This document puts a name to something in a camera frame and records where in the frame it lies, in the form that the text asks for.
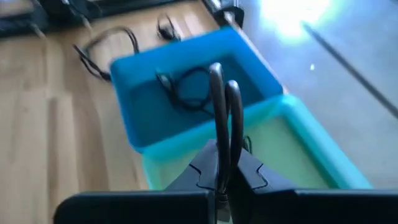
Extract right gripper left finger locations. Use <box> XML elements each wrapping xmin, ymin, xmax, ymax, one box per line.
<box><xmin>52</xmin><ymin>139</ymin><xmax>219</xmax><ymax>224</ymax></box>

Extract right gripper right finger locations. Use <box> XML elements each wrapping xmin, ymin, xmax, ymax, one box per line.
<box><xmin>231</xmin><ymin>148</ymin><xmax>398</xmax><ymax>224</ymax></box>

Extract black looped usb cable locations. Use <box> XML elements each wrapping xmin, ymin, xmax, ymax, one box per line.
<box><xmin>208</xmin><ymin>62</ymin><xmax>244</xmax><ymax>224</ymax></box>
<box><xmin>72</xmin><ymin>26</ymin><xmax>140</xmax><ymax>82</ymax></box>

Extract black cable silver plugs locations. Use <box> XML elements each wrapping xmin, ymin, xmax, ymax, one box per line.
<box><xmin>154</xmin><ymin>65</ymin><xmax>218</xmax><ymax>118</ymax></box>

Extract small black cable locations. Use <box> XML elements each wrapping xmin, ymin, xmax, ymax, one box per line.
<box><xmin>156</xmin><ymin>14</ymin><xmax>182</xmax><ymax>42</ymax></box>

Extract teal plastic bin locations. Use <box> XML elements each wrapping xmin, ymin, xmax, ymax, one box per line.
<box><xmin>136</xmin><ymin>95</ymin><xmax>373</xmax><ymax>191</ymax></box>

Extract blue plastic bin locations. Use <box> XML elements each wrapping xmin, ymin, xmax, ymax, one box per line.
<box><xmin>109</xmin><ymin>25</ymin><xmax>284</xmax><ymax>154</ymax></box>

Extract black table clamp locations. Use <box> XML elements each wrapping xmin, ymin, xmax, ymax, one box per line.
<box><xmin>214</xmin><ymin>4</ymin><xmax>245</xmax><ymax>28</ymax></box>

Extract black aluminium table frame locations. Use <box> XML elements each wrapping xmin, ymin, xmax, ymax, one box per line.
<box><xmin>46</xmin><ymin>0</ymin><xmax>218</xmax><ymax>19</ymax></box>

